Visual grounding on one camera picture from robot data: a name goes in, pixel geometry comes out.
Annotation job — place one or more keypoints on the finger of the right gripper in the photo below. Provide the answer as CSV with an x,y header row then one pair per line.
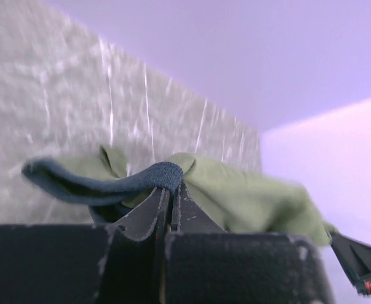
x,y
355,259

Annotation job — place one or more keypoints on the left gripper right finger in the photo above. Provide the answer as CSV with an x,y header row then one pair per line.
x,y
188,217

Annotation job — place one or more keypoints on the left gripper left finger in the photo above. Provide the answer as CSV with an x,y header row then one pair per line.
x,y
147,221

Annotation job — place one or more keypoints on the green graphic tank top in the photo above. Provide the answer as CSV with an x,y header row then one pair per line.
x,y
237,201

